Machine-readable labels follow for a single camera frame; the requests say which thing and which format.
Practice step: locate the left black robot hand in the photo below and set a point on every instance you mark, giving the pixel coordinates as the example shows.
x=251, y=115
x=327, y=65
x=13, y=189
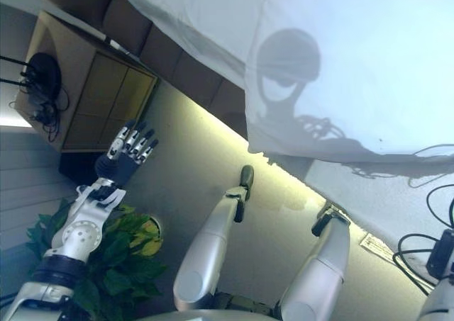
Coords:
x=118, y=167

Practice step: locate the white duvet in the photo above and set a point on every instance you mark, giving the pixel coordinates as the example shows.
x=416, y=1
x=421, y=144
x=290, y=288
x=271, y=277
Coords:
x=372, y=69

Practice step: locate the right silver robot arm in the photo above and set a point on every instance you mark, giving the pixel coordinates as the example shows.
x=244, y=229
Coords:
x=440, y=299

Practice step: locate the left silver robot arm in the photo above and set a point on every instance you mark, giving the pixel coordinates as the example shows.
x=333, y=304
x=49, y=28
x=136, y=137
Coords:
x=74, y=236

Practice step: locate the wooden nightstand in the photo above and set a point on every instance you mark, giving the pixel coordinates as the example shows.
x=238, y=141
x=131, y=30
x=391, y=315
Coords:
x=103, y=98

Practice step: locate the green leafy plant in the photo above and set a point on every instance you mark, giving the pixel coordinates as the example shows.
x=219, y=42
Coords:
x=117, y=275

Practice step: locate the left silver robot leg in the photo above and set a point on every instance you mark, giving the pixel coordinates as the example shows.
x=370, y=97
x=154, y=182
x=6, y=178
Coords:
x=209, y=243

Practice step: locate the silver robot leg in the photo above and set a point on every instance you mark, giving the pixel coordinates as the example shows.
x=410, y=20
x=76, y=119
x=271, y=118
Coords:
x=209, y=243
x=319, y=275

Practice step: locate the silver robot torso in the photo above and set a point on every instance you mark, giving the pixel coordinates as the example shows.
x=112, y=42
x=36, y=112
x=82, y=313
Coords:
x=213, y=315

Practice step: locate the right silver robot leg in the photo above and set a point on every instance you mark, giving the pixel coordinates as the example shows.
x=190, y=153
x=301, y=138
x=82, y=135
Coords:
x=319, y=275

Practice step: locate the printed paper sheet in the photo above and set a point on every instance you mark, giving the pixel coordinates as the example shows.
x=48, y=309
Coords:
x=376, y=246

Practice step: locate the brown upholstered bed frame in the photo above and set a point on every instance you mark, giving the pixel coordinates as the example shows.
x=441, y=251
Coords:
x=170, y=51

